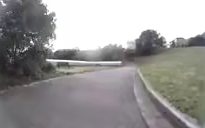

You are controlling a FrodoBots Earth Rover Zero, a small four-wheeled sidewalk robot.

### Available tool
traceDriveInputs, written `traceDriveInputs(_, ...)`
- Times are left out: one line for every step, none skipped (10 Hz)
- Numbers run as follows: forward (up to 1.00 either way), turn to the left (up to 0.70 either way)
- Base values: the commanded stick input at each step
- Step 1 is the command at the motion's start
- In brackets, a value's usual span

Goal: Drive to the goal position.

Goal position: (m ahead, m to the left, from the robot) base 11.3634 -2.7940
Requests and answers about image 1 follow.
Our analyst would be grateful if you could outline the row of distant trees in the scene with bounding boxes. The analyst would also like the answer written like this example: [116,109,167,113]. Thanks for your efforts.
[52,43,136,62]

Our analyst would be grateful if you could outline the large dark tree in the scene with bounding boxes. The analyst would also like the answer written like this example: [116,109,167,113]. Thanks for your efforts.
[0,0,58,88]

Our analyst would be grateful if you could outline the grey concrete kerb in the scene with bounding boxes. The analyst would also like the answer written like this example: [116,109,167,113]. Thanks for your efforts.
[133,67,201,128]

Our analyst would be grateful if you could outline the grass slope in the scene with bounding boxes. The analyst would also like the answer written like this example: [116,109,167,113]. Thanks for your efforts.
[135,46,205,125]

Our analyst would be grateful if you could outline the grass verge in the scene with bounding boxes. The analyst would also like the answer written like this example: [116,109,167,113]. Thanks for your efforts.
[23,65,119,84]

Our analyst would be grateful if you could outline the grey asphalt road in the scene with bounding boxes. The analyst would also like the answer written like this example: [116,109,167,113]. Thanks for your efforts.
[0,65,149,128]

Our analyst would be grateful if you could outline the building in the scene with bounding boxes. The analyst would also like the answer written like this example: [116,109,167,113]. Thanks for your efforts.
[169,37,190,48]

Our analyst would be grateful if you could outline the dark bushes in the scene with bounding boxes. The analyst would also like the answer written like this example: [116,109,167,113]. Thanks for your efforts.
[187,29,205,47]

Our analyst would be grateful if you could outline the white guardrail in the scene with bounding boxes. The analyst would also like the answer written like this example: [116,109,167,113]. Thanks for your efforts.
[45,58,123,67]

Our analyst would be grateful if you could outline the dark round tree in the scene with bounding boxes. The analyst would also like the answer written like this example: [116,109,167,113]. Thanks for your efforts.
[134,29,168,57]

